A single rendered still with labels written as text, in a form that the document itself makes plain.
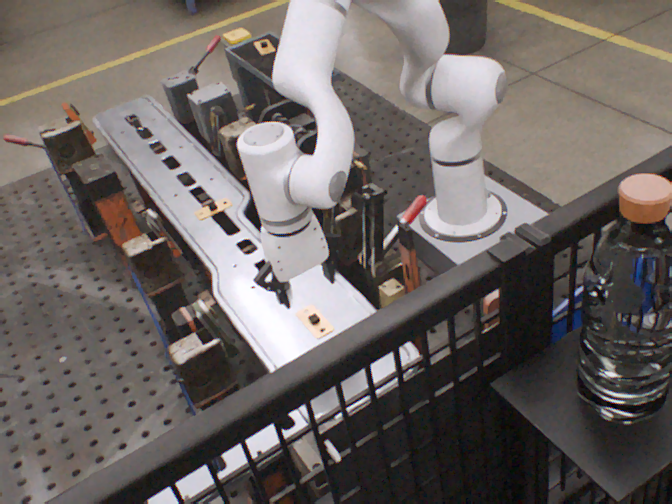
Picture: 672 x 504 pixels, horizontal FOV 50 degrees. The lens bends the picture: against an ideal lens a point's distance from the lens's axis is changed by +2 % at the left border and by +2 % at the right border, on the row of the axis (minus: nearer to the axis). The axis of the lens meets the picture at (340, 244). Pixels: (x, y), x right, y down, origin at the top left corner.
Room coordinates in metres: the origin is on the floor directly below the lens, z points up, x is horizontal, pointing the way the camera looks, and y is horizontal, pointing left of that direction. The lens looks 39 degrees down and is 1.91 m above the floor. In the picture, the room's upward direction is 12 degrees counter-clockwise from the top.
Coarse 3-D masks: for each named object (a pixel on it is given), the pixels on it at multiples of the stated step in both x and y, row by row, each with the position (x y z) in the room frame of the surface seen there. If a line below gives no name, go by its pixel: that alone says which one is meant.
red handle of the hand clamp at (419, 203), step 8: (416, 200) 1.03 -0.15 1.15; (424, 200) 1.02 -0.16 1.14; (408, 208) 1.02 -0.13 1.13; (416, 208) 1.02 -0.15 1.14; (408, 216) 1.01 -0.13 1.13; (416, 216) 1.01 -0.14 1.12; (408, 224) 1.01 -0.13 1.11; (392, 232) 1.00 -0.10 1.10; (384, 240) 1.00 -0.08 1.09; (392, 240) 0.99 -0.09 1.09; (384, 248) 0.99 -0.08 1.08; (384, 256) 0.98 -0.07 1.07
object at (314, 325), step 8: (312, 304) 0.97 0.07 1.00; (296, 312) 0.96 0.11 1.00; (312, 312) 0.95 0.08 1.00; (304, 320) 0.93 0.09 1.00; (312, 320) 0.92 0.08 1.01; (320, 320) 0.92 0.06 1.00; (312, 328) 0.91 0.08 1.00; (320, 328) 0.90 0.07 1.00; (328, 328) 0.90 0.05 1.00; (320, 336) 0.88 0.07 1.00
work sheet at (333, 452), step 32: (448, 352) 0.39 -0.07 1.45; (416, 384) 0.38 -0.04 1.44; (352, 416) 0.35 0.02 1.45; (384, 416) 0.36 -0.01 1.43; (416, 416) 0.38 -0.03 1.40; (448, 416) 0.39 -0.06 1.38; (480, 416) 0.40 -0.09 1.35; (448, 448) 0.39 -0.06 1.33; (352, 480) 0.35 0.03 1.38; (384, 480) 0.36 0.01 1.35; (448, 480) 0.39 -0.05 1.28
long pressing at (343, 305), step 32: (128, 128) 1.83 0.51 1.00; (160, 128) 1.79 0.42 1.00; (128, 160) 1.66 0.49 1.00; (160, 160) 1.62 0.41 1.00; (192, 160) 1.59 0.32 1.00; (160, 192) 1.47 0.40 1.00; (224, 192) 1.41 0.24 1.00; (192, 224) 1.31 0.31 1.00; (224, 256) 1.17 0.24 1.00; (256, 256) 1.15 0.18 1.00; (224, 288) 1.07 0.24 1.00; (256, 288) 1.05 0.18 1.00; (320, 288) 1.01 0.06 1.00; (352, 288) 0.99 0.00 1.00; (256, 320) 0.96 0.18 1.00; (288, 320) 0.94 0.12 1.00; (352, 320) 0.91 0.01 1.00; (256, 352) 0.88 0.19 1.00; (288, 352) 0.86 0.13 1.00; (416, 352) 0.80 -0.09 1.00; (352, 384) 0.76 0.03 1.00; (320, 416) 0.72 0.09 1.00
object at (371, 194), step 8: (368, 184) 1.01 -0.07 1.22; (368, 192) 1.00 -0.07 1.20; (376, 192) 0.98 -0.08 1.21; (384, 192) 0.99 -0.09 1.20; (352, 200) 0.98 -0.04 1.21; (360, 200) 0.97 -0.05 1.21; (368, 200) 0.98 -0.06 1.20; (376, 200) 0.97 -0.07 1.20; (360, 208) 0.97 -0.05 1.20; (368, 208) 1.00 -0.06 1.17; (376, 208) 0.97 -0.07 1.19; (368, 216) 1.00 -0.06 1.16; (376, 216) 0.97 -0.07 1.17; (368, 224) 0.99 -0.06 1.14; (376, 224) 0.97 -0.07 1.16; (368, 232) 0.99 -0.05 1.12; (376, 232) 0.97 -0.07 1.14; (368, 240) 0.99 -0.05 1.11; (376, 240) 0.97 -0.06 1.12; (368, 248) 0.99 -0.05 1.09; (376, 248) 0.97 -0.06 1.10; (368, 256) 0.99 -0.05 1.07; (376, 256) 0.97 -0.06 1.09; (368, 264) 0.99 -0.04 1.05
